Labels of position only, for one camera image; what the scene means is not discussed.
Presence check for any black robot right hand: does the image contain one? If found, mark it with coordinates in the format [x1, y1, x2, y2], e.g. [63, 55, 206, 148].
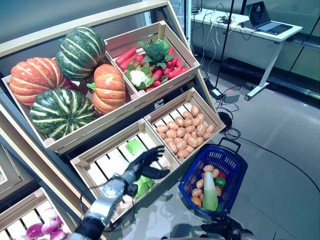
[200, 216, 235, 240]

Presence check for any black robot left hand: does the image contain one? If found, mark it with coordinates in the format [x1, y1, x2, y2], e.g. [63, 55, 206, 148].
[133, 144, 171, 180]

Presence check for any blue plastic shopping basket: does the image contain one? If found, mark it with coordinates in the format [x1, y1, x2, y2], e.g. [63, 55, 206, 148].
[177, 137, 249, 218]

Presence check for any wooden crate with red vegetables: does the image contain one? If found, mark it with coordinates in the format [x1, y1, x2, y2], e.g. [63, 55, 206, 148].
[103, 21, 201, 101]

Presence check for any napa cabbage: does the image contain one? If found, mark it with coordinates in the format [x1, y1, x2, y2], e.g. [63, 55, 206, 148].
[201, 171, 219, 211]
[111, 138, 148, 172]
[131, 174, 155, 200]

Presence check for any wooden cabbage crate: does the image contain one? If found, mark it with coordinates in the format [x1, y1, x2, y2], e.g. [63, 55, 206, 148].
[69, 118, 181, 223]

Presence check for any green bell pepper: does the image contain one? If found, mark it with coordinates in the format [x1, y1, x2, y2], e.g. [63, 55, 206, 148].
[214, 177, 227, 189]

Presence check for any large wooden pumpkin crate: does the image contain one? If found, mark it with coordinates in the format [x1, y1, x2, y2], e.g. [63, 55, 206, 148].
[1, 56, 143, 155]

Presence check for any wooden potato crate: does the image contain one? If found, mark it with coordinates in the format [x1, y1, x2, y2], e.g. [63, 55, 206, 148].
[143, 87, 226, 166]

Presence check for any red carrot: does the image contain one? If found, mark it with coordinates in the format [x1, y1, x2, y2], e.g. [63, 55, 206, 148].
[145, 79, 162, 93]
[149, 67, 165, 82]
[169, 56, 180, 70]
[115, 47, 137, 65]
[166, 66, 191, 80]
[119, 54, 145, 71]

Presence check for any small orange striped pumpkin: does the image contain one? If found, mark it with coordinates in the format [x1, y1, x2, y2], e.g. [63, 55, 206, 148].
[86, 63, 127, 115]

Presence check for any white cauliflower with leaves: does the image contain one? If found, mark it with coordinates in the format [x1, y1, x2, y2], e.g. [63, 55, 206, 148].
[124, 61, 156, 90]

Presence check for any green striped pumpkin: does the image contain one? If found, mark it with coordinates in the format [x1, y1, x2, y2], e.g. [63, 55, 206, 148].
[55, 26, 107, 82]
[29, 88, 97, 141]

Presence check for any grey box with orange label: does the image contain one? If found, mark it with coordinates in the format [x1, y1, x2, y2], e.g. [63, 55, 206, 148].
[222, 90, 241, 104]

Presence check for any green broccoli head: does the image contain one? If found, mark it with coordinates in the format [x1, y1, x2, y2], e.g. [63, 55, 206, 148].
[138, 38, 175, 70]

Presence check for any wooden onion crate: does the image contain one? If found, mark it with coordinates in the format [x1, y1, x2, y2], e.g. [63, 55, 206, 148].
[0, 187, 83, 240]

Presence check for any wooden framed side shelf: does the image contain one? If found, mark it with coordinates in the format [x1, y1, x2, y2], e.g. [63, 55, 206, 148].
[0, 144, 33, 200]

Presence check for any large orange striped pumpkin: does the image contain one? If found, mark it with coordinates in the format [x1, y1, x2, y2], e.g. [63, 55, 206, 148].
[9, 56, 74, 108]

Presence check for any black stand pole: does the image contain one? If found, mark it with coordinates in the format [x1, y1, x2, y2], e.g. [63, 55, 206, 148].
[215, 0, 236, 91]

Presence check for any white office table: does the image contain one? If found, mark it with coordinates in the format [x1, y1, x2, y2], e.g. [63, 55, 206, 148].
[191, 7, 304, 101]

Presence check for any grey open laptop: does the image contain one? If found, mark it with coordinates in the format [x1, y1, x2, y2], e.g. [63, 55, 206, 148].
[246, 1, 294, 35]

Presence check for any coiled black cable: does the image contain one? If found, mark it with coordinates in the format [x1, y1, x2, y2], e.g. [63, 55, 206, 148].
[217, 111, 234, 130]

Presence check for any long black floor cable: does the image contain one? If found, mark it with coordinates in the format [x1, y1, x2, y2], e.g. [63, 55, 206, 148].
[224, 127, 320, 186]

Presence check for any white hanging cable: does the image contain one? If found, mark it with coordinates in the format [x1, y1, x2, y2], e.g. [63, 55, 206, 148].
[209, 14, 221, 54]

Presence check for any wooden display shelf frame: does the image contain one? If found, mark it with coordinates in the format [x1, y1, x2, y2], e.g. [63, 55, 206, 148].
[0, 0, 227, 240]

